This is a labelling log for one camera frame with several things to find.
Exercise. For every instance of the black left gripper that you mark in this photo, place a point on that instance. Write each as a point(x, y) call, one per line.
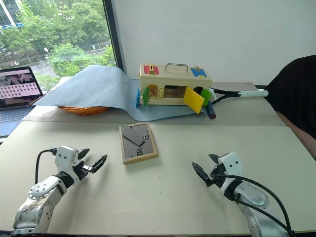
point(79, 169)

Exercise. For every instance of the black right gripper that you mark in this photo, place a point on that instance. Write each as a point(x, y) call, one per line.
point(217, 176)

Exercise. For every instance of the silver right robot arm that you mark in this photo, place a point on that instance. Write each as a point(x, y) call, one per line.
point(254, 200)

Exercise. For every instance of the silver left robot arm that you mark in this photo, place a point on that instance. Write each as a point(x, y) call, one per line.
point(34, 197)

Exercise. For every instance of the laptop computer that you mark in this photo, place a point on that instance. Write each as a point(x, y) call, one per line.
point(14, 93)

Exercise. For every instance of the orange woven basket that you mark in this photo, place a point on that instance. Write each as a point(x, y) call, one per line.
point(84, 109)

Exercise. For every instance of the dark marker pen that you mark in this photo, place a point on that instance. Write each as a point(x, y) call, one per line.
point(211, 111)

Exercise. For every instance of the light blue cloth sheet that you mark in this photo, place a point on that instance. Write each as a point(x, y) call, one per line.
point(98, 86)

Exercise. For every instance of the wooden lock box toy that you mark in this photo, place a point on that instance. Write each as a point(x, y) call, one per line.
point(172, 81)

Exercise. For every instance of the person in black clothing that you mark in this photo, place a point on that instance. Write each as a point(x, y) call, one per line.
point(296, 98)

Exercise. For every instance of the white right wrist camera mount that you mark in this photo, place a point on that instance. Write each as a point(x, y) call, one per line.
point(232, 164)

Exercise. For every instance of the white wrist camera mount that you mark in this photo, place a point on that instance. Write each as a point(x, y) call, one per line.
point(232, 164)
point(64, 158)

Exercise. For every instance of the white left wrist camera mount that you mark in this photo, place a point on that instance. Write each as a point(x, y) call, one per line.
point(64, 158)

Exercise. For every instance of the wooden picture frame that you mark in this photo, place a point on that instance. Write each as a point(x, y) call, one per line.
point(138, 144)

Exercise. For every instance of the black window frame post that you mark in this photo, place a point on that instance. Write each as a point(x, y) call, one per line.
point(114, 37)

